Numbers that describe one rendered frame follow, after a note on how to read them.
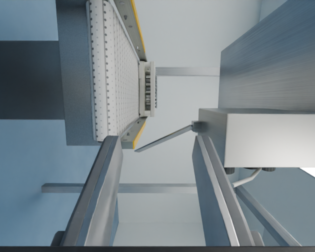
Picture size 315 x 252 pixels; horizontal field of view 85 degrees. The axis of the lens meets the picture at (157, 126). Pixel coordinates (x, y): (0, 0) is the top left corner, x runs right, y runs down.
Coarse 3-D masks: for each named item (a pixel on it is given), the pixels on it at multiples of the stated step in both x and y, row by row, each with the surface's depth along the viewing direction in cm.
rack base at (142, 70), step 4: (140, 64) 74; (140, 68) 74; (144, 68) 77; (140, 72) 75; (144, 72) 77; (140, 76) 75; (144, 76) 77; (140, 80) 77; (144, 80) 77; (140, 84) 77; (144, 84) 77; (140, 88) 77; (144, 88) 77; (140, 92) 77; (144, 92) 77; (140, 96) 78; (144, 96) 77; (140, 100) 78; (144, 100) 78; (140, 104) 77; (144, 104) 78; (140, 108) 77; (144, 108) 78; (140, 112) 77; (140, 116) 78; (144, 116) 78
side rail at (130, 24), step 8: (120, 0) 30; (128, 0) 30; (120, 8) 33; (128, 8) 33; (120, 16) 36; (128, 16) 36; (128, 24) 40; (136, 24) 40; (128, 32) 45; (136, 32) 45; (136, 40) 51; (144, 56) 69
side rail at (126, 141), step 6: (138, 120) 68; (144, 120) 68; (132, 126) 53; (138, 126) 53; (126, 132) 43; (132, 132) 43; (120, 138) 36; (126, 138) 36; (132, 138) 36; (126, 144) 34; (132, 144) 34
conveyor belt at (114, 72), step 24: (96, 0) 30; (96, 24) 30; (120, 24) 39; (96, 48) 31; (120, 48) 39; (96, 72) 32; (120, 72) 39; (96, 96) 32; (120, 96) 39; (96, 120) 33; (120, 120) 39
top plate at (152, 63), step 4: (152, 64) 74; (152, 68) 74; (152, 72) 75; (152, 76) 75; (152, 80) 75; (152, 84) 75; (152, 88) 76; (152, 92) 76; (152, 96) 76; (152, 100) 77; (152, 104) 77; (152, 108) 77; (152, 112) 77; (152, 116) 78
